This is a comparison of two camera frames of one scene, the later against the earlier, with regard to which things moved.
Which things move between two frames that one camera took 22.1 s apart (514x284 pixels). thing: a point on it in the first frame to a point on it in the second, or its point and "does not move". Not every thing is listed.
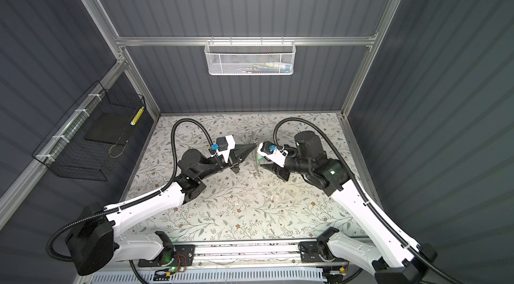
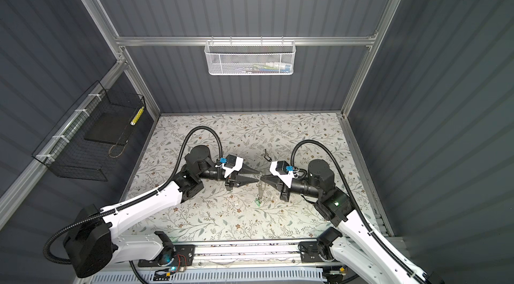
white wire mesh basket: x=249 y=57 does not move
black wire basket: x=102 y=122 does not move
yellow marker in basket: x=132 y=122 does not move
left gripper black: x=234 y=157 to x=237 y=182
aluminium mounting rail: x=238 y=256 does not move
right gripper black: x=278 y=169 to x=274 y=180
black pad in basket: x=110 y=128 does not move
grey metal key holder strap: x=255 y=151 to x=261 y=186
